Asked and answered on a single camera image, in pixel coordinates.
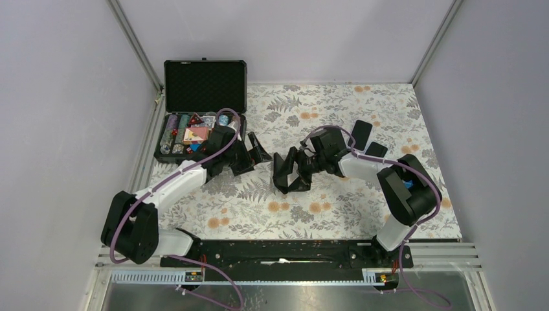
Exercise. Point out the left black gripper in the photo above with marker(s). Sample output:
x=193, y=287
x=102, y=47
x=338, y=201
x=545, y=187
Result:
x=257, y=153

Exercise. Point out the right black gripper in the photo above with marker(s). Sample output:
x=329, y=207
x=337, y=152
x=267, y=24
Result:
x=299, y=184

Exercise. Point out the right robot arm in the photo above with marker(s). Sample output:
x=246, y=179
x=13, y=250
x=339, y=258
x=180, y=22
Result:
x=410, y=193

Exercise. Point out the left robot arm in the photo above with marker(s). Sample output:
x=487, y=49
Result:
x=132, y=231

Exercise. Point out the phone in white case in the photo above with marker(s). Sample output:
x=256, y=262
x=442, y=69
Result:
x=361, y=133

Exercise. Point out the black poker chip case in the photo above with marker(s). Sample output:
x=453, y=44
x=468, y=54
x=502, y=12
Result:
x=199, y=87

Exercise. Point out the phone in light-blue case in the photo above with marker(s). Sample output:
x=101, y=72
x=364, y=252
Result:
x=376, y=150

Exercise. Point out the card deck box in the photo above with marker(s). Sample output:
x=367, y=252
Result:
x=195, y=135

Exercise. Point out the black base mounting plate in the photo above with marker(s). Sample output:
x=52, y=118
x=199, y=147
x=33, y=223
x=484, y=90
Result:
x=298, y=260

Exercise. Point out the floral table mat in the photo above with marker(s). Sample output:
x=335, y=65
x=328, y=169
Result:
x=249, y=207

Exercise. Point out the blue toy car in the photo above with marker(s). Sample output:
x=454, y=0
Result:
x=409, y=184

